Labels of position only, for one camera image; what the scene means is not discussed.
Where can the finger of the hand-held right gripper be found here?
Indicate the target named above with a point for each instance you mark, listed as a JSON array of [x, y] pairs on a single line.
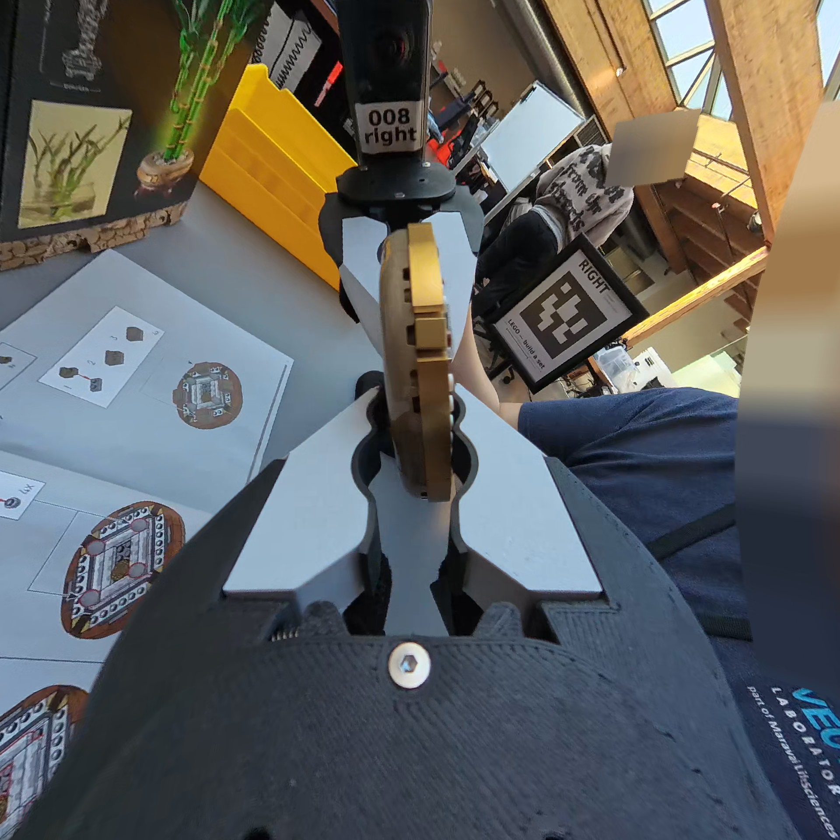
[[361, 262], [459, 262]]

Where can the person's right forearm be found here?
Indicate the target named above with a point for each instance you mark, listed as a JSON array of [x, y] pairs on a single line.
[[479, 380]]

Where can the yellow plastic bin stack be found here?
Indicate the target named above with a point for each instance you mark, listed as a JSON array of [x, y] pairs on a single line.
[[275, 164]]

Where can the white whiteboard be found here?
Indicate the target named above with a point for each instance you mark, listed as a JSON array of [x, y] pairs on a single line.
[[531, 131]]

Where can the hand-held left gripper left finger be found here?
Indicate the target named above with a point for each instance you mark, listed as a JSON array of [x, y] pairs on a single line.
[[295, 525]]

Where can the black white zigzag board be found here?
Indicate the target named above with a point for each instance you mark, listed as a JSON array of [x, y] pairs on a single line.
[[289, 46]]

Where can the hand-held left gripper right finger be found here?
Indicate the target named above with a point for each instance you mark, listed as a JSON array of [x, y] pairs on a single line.
[[525, 525]]

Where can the lego instruction booklet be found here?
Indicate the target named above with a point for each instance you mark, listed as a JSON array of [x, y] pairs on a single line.
[[131, 433]]

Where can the gold round lego base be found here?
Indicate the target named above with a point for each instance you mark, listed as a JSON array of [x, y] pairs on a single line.
[[426, 367]]

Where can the black lego set box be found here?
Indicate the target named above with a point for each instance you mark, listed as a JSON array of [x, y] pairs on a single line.
[[98, 65]]

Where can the framed marker sign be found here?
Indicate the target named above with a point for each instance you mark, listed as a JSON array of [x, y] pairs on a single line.
[[564, 315]]

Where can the wooden roof beam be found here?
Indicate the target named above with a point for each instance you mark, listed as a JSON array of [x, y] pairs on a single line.
[[761, 98]]

